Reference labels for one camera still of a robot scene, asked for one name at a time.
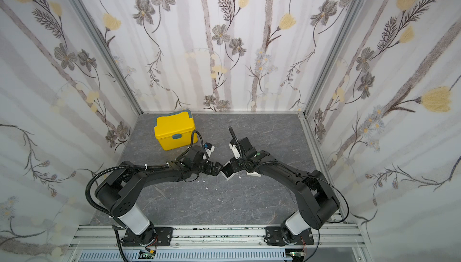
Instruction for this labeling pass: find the white ring box base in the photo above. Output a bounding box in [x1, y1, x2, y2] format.
[220, 163, 236, 181]

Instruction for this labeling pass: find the white gift box lid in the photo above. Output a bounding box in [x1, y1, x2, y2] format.
[247, 171, 261, 177]

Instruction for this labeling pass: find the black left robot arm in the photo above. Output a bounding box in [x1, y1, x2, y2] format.
[85, 146, 224, 245]

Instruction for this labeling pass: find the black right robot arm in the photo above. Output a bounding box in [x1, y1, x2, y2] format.
[229, 138, 340, 236]

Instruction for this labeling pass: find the yellow plastic storage box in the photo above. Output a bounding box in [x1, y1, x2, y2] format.
[154, 110, 196, 151]

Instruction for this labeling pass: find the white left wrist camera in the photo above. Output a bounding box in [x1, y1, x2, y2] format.
[204, 143, 215, 159]

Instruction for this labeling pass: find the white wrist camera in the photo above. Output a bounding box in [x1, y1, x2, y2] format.
[204, 143, 215, 159]
[229, 143, 241, 159]

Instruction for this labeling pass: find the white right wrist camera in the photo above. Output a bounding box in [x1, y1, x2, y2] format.
[229, 143, 241, 159]

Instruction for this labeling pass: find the right black cable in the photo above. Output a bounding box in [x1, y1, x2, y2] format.
[228, 126, 243, 158]

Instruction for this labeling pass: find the left black corrugated cable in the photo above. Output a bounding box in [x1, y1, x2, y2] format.
[85, 164, 170, 219]

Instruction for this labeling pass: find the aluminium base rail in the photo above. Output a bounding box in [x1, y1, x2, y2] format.
[69, 224, 366, 250]

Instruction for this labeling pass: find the white slotted cable duct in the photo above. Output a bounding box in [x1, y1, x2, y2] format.
[77, 249, 292, 262]

